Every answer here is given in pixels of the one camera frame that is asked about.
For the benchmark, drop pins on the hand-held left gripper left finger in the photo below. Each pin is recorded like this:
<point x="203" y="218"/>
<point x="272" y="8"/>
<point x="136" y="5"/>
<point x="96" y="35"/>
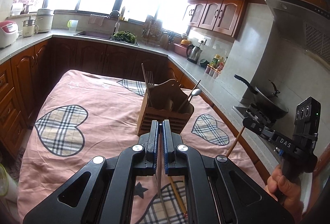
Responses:
<point x="155" y="151"/>

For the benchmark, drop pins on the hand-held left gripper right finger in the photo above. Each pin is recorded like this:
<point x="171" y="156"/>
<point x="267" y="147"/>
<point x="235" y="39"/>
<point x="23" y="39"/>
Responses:
<point x="165" y="151"/>

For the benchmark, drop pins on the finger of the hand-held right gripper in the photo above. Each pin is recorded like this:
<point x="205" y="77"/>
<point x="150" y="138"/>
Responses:
<point x="257" y="127"/>
<point x="255" y="114"/>

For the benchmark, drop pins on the wooden utensil holder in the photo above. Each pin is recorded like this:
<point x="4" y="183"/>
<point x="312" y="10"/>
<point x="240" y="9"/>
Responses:
<point x="157" y="100"/>

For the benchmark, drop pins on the metal spoon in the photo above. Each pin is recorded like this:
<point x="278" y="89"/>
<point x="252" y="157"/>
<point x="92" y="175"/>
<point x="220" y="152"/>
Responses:
<point x="197" y="91"/>

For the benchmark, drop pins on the metal fork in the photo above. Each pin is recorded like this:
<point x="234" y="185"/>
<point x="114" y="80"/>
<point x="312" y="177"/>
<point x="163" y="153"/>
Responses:
<point x="150" y="79"/>

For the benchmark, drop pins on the person's right hand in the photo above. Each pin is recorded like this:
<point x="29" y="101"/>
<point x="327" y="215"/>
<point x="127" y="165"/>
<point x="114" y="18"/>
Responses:
<point x="291" y="195"/>

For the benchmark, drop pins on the gas stove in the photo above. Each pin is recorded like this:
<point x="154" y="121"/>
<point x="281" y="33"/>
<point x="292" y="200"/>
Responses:
<point x="238" y="109"/>

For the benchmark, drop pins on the black wok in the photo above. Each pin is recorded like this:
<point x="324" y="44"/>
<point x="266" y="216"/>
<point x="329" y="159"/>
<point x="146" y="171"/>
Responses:
<point x="242" y="80"/>

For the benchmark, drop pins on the white spice jar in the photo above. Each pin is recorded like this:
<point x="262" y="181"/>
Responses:
<point x="208" y="71"/>
<point x="216" y="73"/>

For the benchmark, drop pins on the red cap sauce bottle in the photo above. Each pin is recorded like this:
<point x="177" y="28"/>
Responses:
<point x="223" y="64"/>

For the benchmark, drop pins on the pink plaid-heart bedsheet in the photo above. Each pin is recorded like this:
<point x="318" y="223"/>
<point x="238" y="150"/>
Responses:
<point x="103" y="115"/>

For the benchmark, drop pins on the green label sauce bottle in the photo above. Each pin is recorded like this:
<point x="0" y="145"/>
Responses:
<point x="216" y="60"/>

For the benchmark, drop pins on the grey kitchen countertop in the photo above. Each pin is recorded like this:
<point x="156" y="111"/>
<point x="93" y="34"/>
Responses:
<point x="196" y="71"/>

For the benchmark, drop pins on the steel electric kettle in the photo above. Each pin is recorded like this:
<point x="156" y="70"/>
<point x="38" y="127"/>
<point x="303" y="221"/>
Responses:
<point x="194" y="55"/>

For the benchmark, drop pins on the pink plastic basin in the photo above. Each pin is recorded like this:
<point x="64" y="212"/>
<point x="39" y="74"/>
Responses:
<point x="180" y="49"/>

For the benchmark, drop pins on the orange bowl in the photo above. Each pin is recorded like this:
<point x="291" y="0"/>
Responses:
<point x="185" y="42"/>

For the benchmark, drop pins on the range hood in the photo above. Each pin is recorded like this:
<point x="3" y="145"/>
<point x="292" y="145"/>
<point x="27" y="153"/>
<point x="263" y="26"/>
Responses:
<point x="296" y="20"/>

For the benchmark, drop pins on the metal dish rack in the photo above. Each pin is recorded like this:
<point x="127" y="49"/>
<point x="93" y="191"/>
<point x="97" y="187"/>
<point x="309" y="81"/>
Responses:
<point x="152" y="37"/>

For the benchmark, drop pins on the green leafy vegetables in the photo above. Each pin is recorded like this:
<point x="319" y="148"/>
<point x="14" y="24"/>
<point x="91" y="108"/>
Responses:
<point x="123" y="37"/>

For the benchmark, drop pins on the wooden cutting board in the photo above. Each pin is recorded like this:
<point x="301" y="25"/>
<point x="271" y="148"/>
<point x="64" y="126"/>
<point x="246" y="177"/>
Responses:
<point x="152" y="21"/>

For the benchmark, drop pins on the metal kitchen faucet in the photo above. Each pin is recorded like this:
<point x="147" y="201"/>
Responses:
<point x="116" y="25"/>

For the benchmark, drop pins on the kitchen sink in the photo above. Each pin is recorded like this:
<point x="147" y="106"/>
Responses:
<point x="90" y="34"/>

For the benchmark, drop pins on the yellow bottle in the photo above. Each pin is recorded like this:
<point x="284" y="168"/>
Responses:
<point x="122" y="13"/>

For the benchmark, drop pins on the white dishcloth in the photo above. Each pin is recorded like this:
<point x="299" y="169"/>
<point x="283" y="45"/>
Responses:
<point x="98" y="19"/>

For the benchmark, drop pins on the green plastic jug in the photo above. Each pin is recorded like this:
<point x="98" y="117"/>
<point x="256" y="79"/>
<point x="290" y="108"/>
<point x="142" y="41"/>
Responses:
<point x="72" y="25"/>

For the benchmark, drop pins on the pale plastic bag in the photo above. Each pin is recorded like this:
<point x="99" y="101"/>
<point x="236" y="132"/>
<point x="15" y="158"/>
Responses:
<point x="7" y="187"/>

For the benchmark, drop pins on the wooden base cabinets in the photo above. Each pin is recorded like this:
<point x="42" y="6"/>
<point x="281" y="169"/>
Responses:
<point x="23" y="71"/>

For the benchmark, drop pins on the white electric stew pot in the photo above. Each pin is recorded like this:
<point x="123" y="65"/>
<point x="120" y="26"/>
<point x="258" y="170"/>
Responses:
<point x="44" y="21"/>

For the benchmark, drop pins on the small white blender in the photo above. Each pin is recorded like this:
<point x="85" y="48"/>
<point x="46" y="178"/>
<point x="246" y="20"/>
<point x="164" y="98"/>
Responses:
<point x="28" y="27"/>

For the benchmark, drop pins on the pink white rice cooker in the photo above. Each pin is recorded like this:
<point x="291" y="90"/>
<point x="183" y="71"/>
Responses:
<point x="7" y="33"/>

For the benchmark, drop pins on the single wall socket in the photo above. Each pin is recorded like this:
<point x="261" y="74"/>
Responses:
<point x="203" y="41"/>

